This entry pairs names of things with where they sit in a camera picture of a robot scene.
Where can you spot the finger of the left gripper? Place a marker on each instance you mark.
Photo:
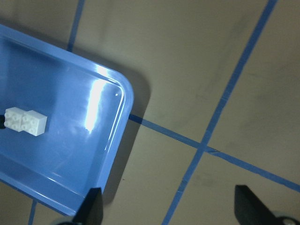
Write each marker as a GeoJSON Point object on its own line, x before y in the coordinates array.
{"type": "Point", "coordinates": [2, 121]}

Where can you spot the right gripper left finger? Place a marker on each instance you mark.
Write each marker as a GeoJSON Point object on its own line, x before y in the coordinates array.
{"type": "Point", "coordinates": [91, 211]}

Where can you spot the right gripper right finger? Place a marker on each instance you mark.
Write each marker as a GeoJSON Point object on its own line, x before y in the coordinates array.
{"type": "Point", "coordinates": [250, 210]}

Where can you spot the white block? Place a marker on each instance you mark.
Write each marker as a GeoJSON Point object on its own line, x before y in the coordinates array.
{"type": "Point", "coordinates": [14, 118]}
{"type": "Point", "coordinates": [33, 123]}

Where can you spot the blue plastic tray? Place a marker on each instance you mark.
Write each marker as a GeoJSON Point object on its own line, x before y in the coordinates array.
{"type": "Point", "coordinates": [87, 108]}

